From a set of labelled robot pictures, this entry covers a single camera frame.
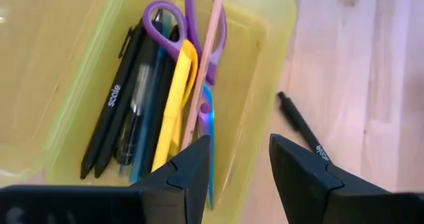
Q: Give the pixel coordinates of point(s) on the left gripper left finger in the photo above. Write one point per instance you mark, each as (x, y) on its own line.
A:
(185, 191)

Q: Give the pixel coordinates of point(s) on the natural wood pencil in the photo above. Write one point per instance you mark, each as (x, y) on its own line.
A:
(203, 68)

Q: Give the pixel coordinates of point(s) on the teal pen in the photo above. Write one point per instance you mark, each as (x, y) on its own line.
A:
(149, 124)

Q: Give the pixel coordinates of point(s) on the yellow highlighter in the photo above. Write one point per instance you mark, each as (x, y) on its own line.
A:
(175, 101)

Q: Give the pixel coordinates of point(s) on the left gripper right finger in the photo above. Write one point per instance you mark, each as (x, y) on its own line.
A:
(304, 191)

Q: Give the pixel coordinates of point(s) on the yellow-green translucent supply box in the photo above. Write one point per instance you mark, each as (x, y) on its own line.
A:
(242, 68)

